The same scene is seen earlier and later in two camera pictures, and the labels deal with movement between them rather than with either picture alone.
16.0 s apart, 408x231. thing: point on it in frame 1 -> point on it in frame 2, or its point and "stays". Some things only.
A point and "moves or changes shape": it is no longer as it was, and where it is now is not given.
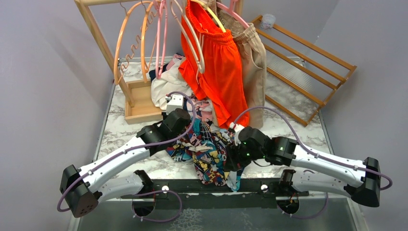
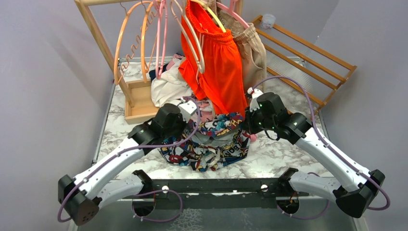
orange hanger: x=152 y=3 stays
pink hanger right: x=231 y=10 stays
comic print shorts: x=206 y=147 moves or changes shape
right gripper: x=233 y=157 -> x=248 y=124
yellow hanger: x=219 y=21 stays
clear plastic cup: x=268 y=20 stays
